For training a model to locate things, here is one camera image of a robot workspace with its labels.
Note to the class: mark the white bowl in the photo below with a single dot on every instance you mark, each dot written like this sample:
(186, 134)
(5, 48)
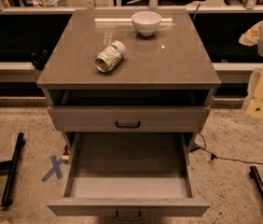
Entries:
(146, 23)

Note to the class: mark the black stand leg left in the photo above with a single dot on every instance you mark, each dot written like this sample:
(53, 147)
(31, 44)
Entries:
(11, 168)

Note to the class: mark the black clamp on ledge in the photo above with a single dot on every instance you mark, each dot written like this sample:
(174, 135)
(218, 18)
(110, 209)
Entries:
(39, 60)

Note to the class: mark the crushed 7up can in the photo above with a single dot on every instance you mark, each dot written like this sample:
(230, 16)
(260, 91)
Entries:
(110, 57)

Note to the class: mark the open grey middle drawer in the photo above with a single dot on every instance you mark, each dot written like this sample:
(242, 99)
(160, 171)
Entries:
(128, 176)

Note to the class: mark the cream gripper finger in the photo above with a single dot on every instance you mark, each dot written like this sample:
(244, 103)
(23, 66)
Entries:
(250, 37)
(252, 110)

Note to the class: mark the grey drawer cabinet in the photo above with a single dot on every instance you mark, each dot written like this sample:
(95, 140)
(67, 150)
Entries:
(170, 68)

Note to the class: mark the closed grey top drawer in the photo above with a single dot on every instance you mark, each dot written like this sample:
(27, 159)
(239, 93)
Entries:
(139, 119)

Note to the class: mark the blue tape cross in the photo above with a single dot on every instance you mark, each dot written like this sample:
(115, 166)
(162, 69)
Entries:
(55, 169)

